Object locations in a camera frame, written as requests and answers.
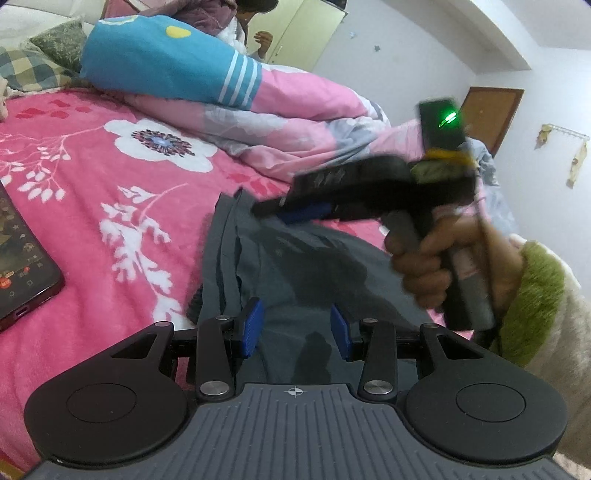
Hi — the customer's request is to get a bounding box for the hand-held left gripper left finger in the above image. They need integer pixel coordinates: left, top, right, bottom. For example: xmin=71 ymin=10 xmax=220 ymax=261
xmin=110 ymin=298 xmax=265 ymax=402

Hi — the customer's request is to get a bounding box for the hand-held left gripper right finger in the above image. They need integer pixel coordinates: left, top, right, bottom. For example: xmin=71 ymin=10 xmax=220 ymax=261
xmin=330 ymin=305 xmax=485 ymax=398

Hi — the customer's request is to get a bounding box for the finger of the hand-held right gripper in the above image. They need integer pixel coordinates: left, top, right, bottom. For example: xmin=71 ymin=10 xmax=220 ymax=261
xmin=252 ymin=196 xmax=333 ymax=227

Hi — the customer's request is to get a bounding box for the dark grey garment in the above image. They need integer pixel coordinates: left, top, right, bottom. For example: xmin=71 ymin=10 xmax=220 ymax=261
xmin=187 ymin=187 xmax=444 ymax=388

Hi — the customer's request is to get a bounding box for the person's right hand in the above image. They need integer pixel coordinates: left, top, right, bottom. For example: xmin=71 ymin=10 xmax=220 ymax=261
xmin=385 ymin=216 xmax=525 ymax=319

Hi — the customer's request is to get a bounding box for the pink and grey duvet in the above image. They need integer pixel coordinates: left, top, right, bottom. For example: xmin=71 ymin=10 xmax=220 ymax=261
xmin=106 ymin=60 xmax=518 ymax=236

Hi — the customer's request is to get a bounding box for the brown wooden door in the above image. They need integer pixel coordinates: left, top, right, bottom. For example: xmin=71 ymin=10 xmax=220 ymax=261
xmin=462 ymin=87 xmax=525 ymax=158

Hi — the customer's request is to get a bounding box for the pale yellow wardrobe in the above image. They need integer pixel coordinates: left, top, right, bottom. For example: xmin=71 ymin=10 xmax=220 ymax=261
xmin=245 ymin=0 xmax=347 ymax=70

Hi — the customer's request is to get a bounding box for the blue striped pillow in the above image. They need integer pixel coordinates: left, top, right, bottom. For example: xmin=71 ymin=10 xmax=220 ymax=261
xmin=79 ymin=15 xmax=264 ymax=112

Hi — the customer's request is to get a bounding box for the pink floral blanket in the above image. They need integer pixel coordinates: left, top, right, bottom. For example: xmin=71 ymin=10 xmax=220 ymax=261
xmin=0 ymin=88 xmax=462 ymax=472

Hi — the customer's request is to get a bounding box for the black smartphone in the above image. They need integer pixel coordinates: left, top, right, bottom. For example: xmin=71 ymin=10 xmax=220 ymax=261
xmin=0 ymin=180 xmax=64 ymax=333

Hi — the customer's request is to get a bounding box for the green floral pillow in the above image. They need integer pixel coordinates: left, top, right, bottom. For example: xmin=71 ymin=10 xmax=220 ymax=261
xmin=28 ymin=18 xmax=88 ymax=75

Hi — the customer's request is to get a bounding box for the checked pillow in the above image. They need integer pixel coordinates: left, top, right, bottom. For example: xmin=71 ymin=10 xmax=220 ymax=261
xmin=0 ymin=46 xmax=79 ymax=93

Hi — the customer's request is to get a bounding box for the cream padded headboard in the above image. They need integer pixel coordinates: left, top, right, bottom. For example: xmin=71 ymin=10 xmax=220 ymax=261
xmin=0 ymin=0 xmax=112 ymax=47

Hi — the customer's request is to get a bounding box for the wall hook rack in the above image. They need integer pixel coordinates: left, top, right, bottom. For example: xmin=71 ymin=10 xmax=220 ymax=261
xmin=540 ymin=124 xmax=591 ymax=141

